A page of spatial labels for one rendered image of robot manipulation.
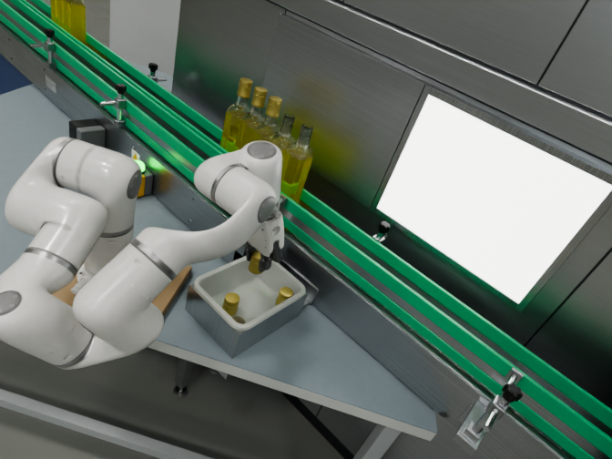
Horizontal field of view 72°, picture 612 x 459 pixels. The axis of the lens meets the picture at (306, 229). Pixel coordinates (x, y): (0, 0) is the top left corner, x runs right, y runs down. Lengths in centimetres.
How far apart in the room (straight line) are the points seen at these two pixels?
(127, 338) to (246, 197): 27
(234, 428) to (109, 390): 48
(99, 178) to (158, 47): 259
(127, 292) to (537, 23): 85
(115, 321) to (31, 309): 12
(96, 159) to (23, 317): 31
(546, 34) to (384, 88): 34
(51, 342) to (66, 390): 108
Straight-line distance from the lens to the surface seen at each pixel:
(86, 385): 180
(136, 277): 64
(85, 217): 80
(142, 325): 68
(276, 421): 178
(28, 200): 83
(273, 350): 99
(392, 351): 102
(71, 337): 74
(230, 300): 97
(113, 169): 84
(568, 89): 96
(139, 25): 343
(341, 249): 100
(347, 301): 103
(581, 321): 107
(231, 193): 66
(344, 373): 101
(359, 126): 110
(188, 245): 64
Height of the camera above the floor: 151
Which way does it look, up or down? 34 degrees down
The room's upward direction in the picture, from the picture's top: 20 degrees clockwise
